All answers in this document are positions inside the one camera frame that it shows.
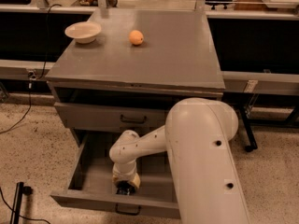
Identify grey drawer cabinet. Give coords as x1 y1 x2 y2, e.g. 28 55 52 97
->
46 8 225 144

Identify orange fruit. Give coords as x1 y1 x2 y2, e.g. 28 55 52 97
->
129 30 144 46

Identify black stand leg right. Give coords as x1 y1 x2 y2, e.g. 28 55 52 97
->
236 105 258 152

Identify white ceramic bowl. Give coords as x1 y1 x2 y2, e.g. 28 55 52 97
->
64 21 102 44

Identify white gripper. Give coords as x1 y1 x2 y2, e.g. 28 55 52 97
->
112 169 141 190

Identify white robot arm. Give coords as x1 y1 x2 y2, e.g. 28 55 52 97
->
109 98 250 224

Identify open grey lower drawer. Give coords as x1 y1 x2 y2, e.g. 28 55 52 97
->
51 133 180 219

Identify wooden box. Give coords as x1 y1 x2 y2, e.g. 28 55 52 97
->
235 0 268 11

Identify black stand bottom left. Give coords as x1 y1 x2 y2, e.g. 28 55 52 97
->
0 181 52 224

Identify black power cable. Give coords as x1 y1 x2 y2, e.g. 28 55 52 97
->
0 3 64 135

